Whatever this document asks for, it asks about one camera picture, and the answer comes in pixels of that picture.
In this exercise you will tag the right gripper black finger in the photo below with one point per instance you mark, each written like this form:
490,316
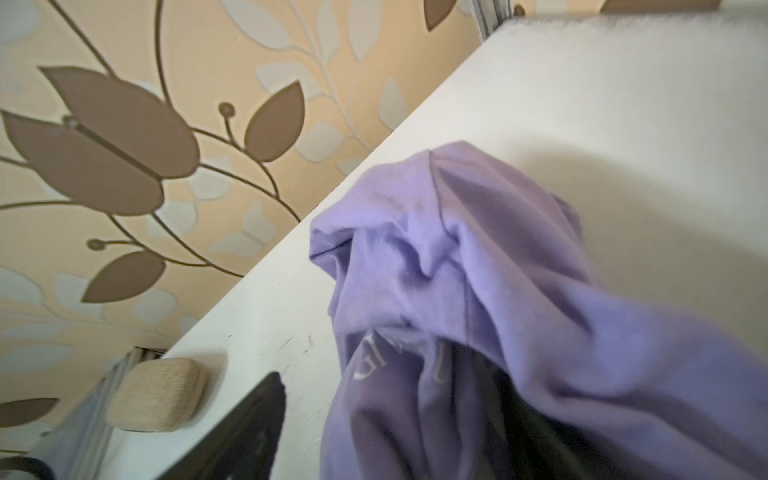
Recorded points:
243,445

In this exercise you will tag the lavender purple cloth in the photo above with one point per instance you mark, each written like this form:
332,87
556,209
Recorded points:
477,342

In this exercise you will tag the beige woven pouch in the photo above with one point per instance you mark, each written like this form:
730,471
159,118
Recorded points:
158,396

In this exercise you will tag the aluminium frame post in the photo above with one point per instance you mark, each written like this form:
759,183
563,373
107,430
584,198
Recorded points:
489,15

